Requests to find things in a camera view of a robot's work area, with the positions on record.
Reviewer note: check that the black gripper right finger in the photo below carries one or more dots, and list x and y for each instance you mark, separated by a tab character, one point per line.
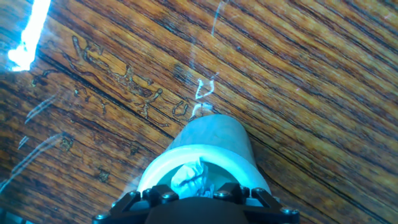
267	205

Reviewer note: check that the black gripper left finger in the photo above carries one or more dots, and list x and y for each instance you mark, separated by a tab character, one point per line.
130	203

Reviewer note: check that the white paper ball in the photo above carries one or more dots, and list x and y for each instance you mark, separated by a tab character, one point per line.
189	180

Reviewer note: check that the small white trash can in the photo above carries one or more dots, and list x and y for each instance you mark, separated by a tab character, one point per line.
214	137

